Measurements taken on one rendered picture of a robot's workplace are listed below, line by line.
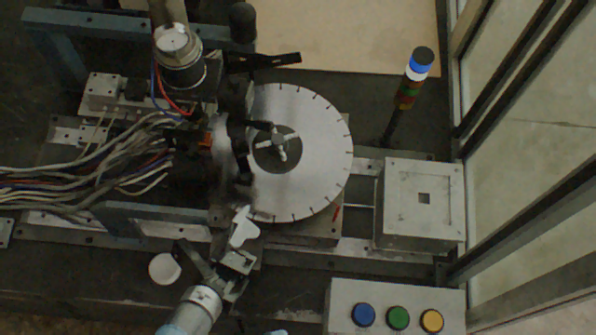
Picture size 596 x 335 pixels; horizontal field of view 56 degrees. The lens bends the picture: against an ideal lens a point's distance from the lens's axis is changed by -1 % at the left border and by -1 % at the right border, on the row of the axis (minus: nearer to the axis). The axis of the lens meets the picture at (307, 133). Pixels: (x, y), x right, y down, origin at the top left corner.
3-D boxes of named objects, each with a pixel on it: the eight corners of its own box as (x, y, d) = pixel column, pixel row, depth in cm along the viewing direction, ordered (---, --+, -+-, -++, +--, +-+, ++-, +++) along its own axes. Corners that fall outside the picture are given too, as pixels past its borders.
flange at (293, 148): (271, 182, 120) (271, 178, 118) (241, 143, 123) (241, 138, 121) (313, 154, 123) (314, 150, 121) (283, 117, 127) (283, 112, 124)
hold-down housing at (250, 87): (256, 125, 112) (254, 71, 94) (250, 146, 110) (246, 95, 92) (229, 118, 112) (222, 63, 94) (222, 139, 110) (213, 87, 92)
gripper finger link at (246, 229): (269, 215, 117) (249, 256, 113) (243, 203, 117) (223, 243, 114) (269, 211, 114) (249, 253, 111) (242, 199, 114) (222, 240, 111)
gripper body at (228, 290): (250, 279, 116) (225, 322, 106) (212, 261, 117) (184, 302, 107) (259, 254, 112) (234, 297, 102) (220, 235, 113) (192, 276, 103)
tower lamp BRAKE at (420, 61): (430, 55, 115) (434, 46, 112) (430, 73, 113) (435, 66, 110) (409, 53, 114) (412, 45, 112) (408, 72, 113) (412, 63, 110)
